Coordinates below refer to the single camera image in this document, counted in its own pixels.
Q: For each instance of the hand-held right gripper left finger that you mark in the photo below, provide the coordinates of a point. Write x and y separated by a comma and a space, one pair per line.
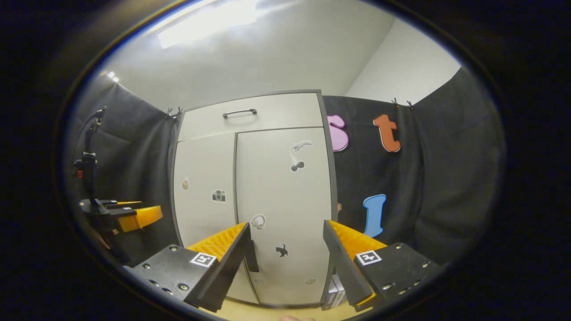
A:
232, 263

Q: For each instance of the white and grey shoe cabinet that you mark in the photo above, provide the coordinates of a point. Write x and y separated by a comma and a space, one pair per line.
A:
328, 133

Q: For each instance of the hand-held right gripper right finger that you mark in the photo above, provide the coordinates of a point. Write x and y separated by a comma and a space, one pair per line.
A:
341, 263

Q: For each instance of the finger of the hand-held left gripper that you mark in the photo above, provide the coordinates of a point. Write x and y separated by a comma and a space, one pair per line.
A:
111, 204
140, 217

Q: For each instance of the small grey box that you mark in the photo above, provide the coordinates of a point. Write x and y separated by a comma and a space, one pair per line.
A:
333, 292

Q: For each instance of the black backdrop cloth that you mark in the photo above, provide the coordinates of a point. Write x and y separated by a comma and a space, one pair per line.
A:
446, 178

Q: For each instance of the white drawer front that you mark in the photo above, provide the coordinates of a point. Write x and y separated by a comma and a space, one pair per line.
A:
285, 113

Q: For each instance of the white cabinet door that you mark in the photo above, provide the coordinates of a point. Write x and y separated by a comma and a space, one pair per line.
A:
285, 196
200, 169

